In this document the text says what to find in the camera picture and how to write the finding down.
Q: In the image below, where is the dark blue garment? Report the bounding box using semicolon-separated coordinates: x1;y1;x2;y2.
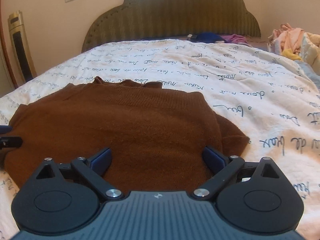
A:
187;32;227;43

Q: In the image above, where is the pink clothes pile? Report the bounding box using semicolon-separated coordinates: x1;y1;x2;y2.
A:
267;23;305;61

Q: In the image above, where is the purple garment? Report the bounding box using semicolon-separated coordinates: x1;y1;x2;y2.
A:
221;34;251;47

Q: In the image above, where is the white script-print bedspread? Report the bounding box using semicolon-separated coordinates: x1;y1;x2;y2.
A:
1;40;319;239

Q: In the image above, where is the gold tower air conditioner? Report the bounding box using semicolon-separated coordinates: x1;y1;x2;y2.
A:
8;10;37;83

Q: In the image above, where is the pale quilted blanket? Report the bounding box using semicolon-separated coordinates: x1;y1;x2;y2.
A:
298;32;320;89

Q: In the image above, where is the olive green padded headboard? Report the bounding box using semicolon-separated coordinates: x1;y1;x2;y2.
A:
81;0;261;52

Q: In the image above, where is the brown knit sweater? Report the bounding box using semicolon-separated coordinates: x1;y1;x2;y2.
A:
4;77;249;192

